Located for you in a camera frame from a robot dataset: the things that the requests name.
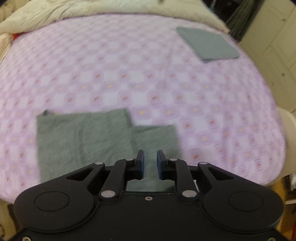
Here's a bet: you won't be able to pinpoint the cream wardrobe door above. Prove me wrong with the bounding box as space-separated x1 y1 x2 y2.
240 1 296 113

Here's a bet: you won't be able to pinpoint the cream duvet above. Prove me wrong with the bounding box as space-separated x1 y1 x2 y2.
1 0 229 34

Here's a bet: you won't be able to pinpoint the folded grey cloth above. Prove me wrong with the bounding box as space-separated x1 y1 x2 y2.
176 27 240 63

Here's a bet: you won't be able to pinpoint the grey speckled pants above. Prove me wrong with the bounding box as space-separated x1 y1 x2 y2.
36 109 182 192

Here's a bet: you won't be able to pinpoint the pink checkered bed sheet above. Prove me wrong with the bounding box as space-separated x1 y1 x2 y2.
1 15 285 202

